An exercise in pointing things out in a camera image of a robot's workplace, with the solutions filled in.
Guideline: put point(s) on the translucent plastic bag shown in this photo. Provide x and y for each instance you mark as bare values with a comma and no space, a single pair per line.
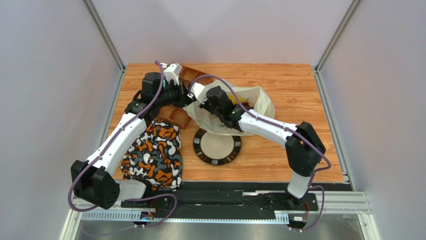
258,100

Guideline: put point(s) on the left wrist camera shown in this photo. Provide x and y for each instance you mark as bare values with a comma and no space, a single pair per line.
172,72

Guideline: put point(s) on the yellow banana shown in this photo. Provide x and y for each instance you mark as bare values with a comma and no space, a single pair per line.
244,101

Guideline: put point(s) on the camouflage patterned cloth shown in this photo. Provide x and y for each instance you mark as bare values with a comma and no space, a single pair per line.
155,157

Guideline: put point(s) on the wooden compartment tray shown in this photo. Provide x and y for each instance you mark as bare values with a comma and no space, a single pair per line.
175,113

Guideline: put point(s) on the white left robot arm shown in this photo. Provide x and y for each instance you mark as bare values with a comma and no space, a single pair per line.
98,179

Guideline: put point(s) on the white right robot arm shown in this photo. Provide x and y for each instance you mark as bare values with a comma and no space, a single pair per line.
304,149

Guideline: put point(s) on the aluminium frame rail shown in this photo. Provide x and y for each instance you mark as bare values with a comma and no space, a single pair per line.
345,214

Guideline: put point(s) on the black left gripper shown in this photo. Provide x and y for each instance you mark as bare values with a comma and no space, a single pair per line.
182,91

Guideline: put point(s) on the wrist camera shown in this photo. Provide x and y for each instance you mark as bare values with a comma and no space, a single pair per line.
172,72
197,92

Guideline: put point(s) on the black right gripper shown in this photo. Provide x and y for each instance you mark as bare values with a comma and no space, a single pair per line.
210,103

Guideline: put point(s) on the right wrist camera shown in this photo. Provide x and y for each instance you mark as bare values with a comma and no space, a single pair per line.
197,92

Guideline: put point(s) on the black round plate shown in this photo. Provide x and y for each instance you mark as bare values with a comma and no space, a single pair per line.
216,149

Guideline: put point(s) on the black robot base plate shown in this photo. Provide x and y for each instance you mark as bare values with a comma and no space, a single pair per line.
220,200

